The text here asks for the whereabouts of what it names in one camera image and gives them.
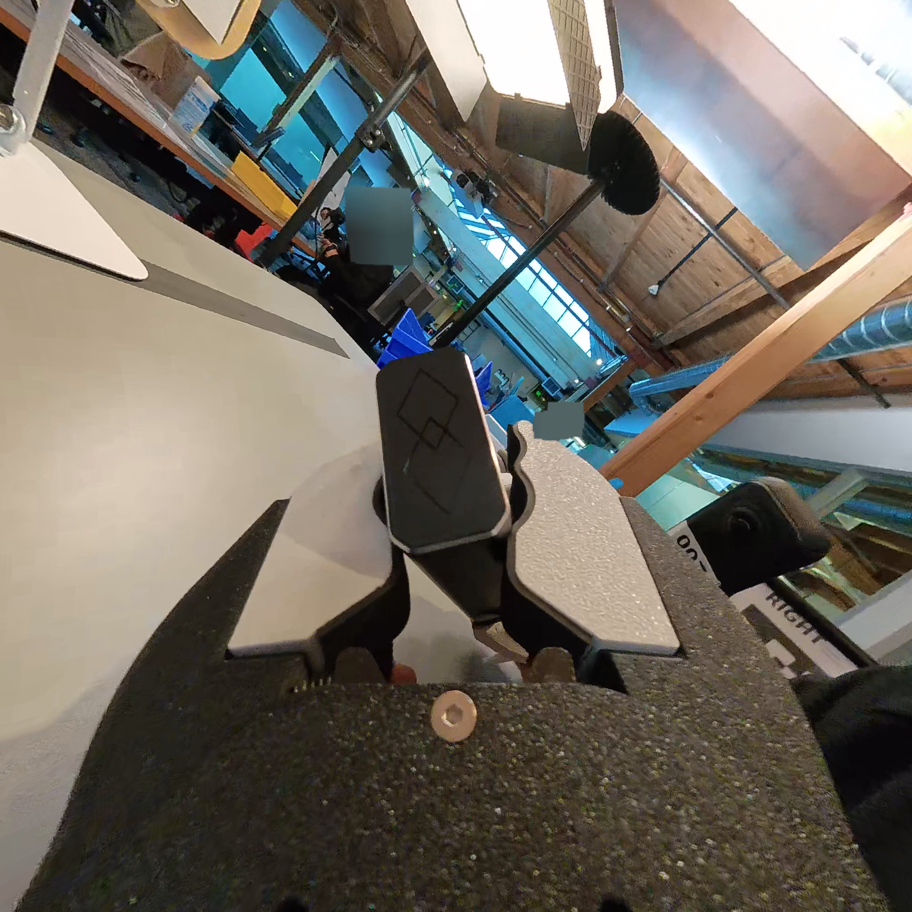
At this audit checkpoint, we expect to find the large white panel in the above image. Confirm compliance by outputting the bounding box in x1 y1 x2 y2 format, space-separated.
613 0 912 272

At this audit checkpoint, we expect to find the white container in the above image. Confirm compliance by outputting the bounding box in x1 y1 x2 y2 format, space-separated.
173 77 220 135

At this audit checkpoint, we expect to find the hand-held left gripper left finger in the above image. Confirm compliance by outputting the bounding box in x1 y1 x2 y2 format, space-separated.
227 443 413 674

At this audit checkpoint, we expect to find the grey desk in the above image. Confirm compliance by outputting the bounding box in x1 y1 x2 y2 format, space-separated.
0 135 514 912

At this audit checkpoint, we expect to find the black pole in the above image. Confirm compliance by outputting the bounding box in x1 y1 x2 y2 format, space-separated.
256 53 430 265

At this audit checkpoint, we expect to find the wooden post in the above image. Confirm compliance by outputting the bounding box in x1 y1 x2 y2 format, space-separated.
600 207 912 497

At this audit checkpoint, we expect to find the black light stand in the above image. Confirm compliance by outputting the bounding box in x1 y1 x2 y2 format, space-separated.
424 110 664 353

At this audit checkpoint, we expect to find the yellow box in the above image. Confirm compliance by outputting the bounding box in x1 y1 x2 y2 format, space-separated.
231 152 299 215

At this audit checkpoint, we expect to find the blue storage bin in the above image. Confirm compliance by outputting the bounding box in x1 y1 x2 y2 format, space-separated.
376 308 437 370

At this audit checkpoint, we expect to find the wooden display board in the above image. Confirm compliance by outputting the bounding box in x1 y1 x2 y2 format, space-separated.
135 0 263 61

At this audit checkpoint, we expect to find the long wooden table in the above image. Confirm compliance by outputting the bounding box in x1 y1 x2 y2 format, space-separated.
0 10 318 254

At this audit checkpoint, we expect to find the person's right forearm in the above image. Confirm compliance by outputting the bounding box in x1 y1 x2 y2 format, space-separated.
787 663 912 912

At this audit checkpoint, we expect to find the silver ventilation duct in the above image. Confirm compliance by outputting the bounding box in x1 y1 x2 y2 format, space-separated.
630 298 912 418

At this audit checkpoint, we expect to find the black USB hub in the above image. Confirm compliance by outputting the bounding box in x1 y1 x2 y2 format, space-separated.
374 347 530 660

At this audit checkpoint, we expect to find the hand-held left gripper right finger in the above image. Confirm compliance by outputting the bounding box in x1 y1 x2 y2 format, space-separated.
501 420 682 660

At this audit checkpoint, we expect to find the white document stand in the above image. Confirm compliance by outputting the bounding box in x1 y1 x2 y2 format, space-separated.
0 0 148 280

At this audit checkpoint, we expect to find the studio light panel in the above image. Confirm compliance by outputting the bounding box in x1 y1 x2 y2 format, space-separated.
402 0 627 154

